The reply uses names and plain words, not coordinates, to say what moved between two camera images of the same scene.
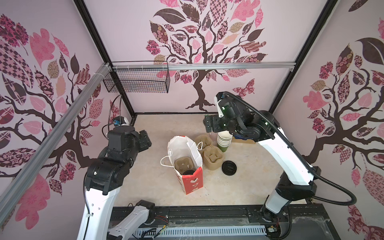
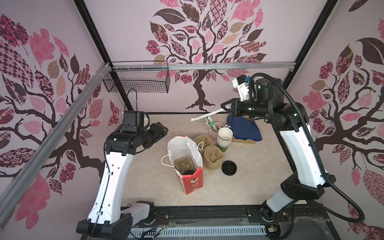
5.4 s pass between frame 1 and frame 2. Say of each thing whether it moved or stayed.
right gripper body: moved
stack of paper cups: stayed
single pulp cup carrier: stayed
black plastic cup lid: stayed
